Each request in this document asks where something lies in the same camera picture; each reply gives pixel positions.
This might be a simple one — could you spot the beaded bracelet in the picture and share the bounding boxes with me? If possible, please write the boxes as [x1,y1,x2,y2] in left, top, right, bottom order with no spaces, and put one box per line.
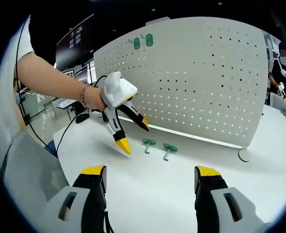
[79,83,89,109]

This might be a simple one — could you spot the black computer mouse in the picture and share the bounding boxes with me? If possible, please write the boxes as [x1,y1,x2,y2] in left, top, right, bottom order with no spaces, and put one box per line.
[75,114,89,124]

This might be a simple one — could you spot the grey storage shelf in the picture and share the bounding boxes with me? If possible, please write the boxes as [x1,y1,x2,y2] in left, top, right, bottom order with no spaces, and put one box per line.
[264,33,279,73]

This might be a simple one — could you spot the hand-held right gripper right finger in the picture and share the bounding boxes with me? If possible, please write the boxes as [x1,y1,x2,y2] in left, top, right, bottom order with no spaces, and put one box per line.
[194,166,271,233]

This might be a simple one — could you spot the large dark wall screen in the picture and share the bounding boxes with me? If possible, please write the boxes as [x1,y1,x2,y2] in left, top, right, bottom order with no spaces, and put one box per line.
[55,13,95,71]

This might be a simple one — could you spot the person's own body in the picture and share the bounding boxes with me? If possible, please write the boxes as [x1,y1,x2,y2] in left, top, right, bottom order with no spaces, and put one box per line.
[0,14,34,136]

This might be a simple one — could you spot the green hook assembly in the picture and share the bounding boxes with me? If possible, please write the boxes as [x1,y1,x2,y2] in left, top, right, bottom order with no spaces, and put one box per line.
[128,37,142,50]
[141,33,154,47]
[142,138,156,155]
[162,142,178,162]

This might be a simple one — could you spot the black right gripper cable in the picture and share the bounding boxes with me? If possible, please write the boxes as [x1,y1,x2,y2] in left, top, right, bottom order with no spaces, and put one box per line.
[104,211,114,233]

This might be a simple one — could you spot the white perforated mounting plate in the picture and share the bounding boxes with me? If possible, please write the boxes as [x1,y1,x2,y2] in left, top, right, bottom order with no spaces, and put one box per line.
[93,16,270,163]

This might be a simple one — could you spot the blue chair seat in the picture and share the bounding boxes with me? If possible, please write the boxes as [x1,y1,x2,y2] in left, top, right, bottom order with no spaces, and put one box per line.
[45,140,59,158]

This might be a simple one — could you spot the person's left hand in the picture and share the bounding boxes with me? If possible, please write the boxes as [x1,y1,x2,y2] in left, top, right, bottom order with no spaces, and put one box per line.
[84,86,107,112]

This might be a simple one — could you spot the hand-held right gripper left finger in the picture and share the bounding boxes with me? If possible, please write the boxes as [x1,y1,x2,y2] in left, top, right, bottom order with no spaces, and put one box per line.
[40,165,108,233]

